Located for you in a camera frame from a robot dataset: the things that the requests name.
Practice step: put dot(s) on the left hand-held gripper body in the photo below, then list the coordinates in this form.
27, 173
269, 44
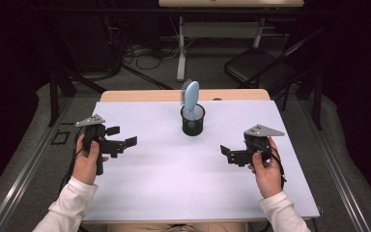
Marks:
93, 132

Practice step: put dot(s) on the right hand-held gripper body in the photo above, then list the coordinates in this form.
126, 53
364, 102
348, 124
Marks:
254, 143

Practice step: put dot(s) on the black mesh pen cup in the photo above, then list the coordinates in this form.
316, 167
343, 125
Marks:
193, 130

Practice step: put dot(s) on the light blue hairbrush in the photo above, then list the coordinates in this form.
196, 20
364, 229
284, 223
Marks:
191, 93

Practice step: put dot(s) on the person's left hand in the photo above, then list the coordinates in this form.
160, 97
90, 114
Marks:
83, 167

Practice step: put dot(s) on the person's right hand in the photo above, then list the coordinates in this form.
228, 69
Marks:
267, 180

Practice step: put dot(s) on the black metal stand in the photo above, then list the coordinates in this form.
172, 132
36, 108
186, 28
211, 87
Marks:
53, 96

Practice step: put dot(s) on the white table sheet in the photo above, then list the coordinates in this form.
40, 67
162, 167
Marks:
180, 187

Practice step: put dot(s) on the black folding chair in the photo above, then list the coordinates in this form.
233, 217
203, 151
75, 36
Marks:
254, 64

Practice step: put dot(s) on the white-legged desk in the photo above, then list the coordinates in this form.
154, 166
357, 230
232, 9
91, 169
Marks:
181, 64

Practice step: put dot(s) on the metal floor rail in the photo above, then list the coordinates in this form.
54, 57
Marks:
25, 175
341, 187

